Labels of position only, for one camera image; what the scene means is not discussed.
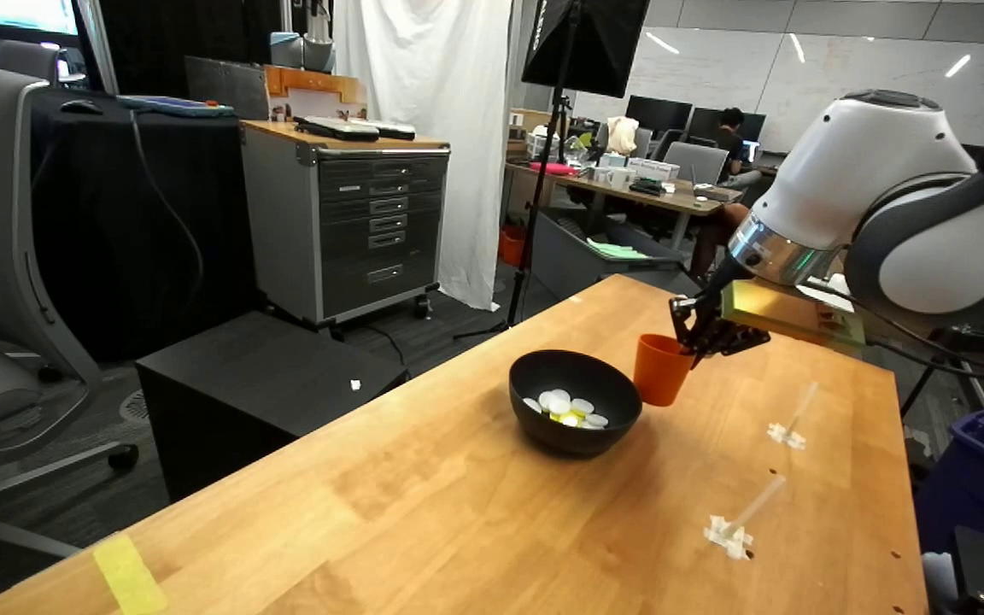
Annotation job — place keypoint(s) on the black light softbox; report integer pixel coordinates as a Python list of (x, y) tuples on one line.
[(586, 46)]

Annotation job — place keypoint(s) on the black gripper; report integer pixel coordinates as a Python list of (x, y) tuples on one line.
[(732, 326)]

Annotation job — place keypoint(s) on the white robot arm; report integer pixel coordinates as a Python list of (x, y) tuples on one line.
[(882, 180)]

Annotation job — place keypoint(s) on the yellow tape strip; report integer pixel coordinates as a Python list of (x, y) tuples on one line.
[(127, 576)]

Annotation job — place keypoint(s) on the white tape mark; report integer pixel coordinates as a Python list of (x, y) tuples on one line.
[(788, 432), (732, 537)]

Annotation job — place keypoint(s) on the yellow green wrist camera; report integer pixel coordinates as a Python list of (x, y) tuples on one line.
[(791, 313)]

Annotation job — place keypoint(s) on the white tape mark near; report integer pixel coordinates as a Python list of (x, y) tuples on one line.
[(732, 537)]

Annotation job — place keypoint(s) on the black bowl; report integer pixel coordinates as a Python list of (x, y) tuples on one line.
[(589, 379)]

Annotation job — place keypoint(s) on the orange plastic cup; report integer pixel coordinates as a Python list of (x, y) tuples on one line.
[(660, 367)]

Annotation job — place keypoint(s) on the grey metal drawer cabinet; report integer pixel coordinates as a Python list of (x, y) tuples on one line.
[(343, 226)]

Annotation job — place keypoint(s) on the seated person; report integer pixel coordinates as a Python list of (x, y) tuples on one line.
[(748, 180)]

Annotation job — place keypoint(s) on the white tape mark far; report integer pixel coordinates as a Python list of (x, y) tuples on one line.
[(788, 432)]

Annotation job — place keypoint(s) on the black low box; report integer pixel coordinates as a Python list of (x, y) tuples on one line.
[(249, 387)]

